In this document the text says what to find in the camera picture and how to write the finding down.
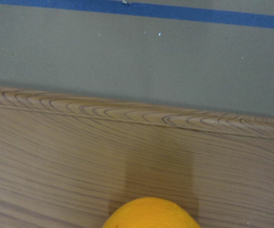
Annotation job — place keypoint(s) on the orange fruit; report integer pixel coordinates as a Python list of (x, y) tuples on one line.
[(150, 212)]

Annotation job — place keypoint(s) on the brown wooden tray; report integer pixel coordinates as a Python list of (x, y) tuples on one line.
[(70, 161)]

